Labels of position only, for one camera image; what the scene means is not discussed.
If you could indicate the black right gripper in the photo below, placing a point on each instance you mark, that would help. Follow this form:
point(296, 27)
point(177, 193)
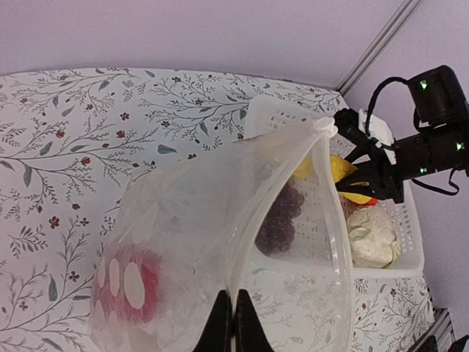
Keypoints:
point(375, 175)

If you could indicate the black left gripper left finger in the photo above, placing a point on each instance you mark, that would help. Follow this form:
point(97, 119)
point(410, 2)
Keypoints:
point(217, 333)

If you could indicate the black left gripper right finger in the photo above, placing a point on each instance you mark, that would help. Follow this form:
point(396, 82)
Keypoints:
point(249, 335)

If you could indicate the yellow corn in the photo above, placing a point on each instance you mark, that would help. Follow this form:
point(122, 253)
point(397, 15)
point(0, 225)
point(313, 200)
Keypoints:
point(340, 168)
point(360, 199)

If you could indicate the white green cauliflower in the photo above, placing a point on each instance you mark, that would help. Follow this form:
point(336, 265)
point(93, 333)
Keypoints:
point(373, 238)

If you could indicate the white plastic basket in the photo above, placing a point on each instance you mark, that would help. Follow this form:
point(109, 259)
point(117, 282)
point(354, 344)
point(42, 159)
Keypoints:
point(404, 216)

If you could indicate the red bell pepper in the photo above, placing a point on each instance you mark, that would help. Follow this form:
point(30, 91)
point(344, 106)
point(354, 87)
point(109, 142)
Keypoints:
point(126, 285)

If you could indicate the clear zip top bag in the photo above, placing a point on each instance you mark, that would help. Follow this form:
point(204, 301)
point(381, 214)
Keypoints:
point(201, 218)

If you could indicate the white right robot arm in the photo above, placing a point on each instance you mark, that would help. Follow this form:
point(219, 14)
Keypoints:
point(440, 118)

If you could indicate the dark red grape bunch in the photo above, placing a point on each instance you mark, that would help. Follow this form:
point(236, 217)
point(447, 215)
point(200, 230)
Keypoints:
point(277, 231)

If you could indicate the floral tablecloth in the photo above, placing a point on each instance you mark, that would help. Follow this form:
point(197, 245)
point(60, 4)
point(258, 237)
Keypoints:
point(72, 140)

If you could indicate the aluminium front rail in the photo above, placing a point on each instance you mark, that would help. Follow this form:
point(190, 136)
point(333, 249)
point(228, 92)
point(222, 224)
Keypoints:
point(440, 336)

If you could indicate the right aluminium frame post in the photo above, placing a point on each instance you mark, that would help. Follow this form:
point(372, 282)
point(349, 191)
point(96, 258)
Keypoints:
point(391, 28)

